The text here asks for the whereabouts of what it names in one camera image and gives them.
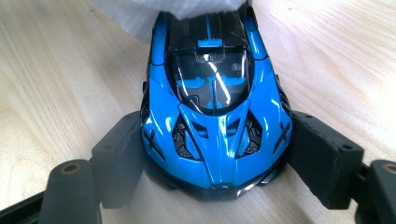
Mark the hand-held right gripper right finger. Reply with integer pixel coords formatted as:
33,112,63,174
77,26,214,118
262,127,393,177
287,110,365,210

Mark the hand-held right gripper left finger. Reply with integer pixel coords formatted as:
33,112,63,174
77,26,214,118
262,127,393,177
90,110,148,210

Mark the blue toy car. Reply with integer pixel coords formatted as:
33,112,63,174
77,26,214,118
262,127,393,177
139,5,294,202

